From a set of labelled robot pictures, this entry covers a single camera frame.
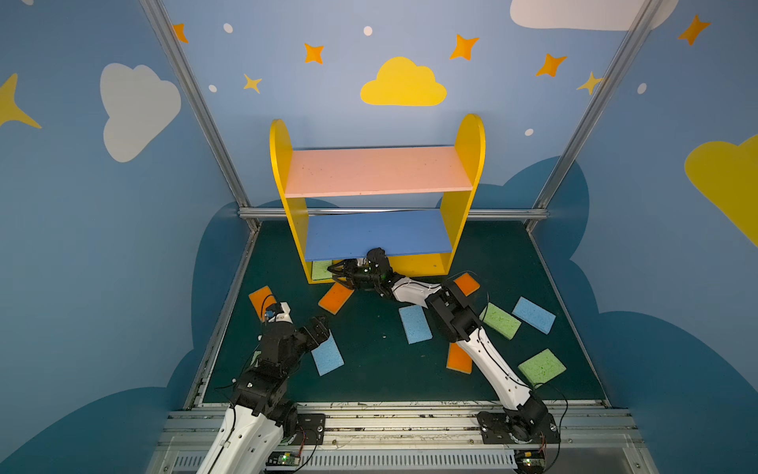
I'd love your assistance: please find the aluminium frame post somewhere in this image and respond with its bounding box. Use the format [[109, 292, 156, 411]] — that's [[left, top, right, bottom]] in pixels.
[[139, 0, 250, 211], [525, 0, 664, 234]]

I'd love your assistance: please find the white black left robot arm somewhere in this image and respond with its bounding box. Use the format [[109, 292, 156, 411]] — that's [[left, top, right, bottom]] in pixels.
[[199, 314, 331, 473]]

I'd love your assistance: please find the orange sponge far left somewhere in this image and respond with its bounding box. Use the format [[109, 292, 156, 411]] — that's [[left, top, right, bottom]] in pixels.
[[248, 286, 278, 322]]

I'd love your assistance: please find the orange sponge front centre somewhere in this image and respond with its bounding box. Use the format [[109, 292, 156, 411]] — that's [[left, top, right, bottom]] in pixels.
[[446, 343, 473, 374]]

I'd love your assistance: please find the left green circuit board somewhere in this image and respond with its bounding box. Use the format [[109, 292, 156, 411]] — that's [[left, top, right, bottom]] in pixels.
[[266, 451, 303, 470]]

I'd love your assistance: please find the aluminium frame post left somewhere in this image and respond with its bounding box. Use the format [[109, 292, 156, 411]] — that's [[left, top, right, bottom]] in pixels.
[[139, 0, 250, 211]]

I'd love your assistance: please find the orange sponge near right shelf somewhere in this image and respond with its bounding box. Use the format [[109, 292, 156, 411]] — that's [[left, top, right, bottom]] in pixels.
[[454, 273, 481, 296]]

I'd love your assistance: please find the blue sponge left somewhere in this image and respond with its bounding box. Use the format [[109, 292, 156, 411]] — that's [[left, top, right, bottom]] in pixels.
[[311, 335, 345, 376]]

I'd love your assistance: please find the yellow wooden shelf unit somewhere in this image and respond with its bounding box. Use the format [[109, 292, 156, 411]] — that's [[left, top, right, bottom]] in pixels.
[[270, 114, 487, 284]]

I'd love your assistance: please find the blue sponge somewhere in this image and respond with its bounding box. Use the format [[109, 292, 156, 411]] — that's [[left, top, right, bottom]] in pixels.
[[512, 296, 556, 335], [399, 305, 432, 345], [311, 335, 345, 376]]

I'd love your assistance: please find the right green circuit board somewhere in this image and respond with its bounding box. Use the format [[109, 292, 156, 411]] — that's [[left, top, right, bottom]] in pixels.
[[513, 450, 547, 474]]

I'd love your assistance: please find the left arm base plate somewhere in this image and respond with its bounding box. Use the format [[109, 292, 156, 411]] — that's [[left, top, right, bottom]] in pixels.
[[281, 413, 327, 446]]

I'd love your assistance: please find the aluminium frame post right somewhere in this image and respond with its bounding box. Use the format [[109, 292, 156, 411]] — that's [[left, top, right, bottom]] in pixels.
[[525, 0, 664, 234]]

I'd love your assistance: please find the green circuit board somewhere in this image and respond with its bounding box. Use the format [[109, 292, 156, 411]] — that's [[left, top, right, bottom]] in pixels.
[[266, 451, 303, 470], [513, 450, 547, 474]]

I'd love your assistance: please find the blue sponge far right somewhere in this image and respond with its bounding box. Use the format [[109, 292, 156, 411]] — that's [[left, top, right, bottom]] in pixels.
[[512, 296, 556, 335]]

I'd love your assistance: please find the orange sponge left of centre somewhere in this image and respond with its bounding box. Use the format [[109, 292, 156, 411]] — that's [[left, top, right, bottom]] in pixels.
[[318, 282, 353, 315]]

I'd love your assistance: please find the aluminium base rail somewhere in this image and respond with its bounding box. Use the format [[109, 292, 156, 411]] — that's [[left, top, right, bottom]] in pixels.
[[144, 400, 659, 474]]

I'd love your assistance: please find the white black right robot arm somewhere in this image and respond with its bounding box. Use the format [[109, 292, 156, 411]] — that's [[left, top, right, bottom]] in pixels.
[[328, 248, 557, 438]]

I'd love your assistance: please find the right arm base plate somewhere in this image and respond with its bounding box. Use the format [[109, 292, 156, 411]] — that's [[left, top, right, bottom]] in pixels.
[[476, 411, 561, 444]]

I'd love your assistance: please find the aluminium frame crossbar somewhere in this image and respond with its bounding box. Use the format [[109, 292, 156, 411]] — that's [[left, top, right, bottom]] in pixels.
[[238, 206, 550, 222]]

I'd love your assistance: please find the blue sponge centre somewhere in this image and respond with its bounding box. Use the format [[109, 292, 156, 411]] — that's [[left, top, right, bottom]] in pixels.
[[399, 305, 432, 345]]

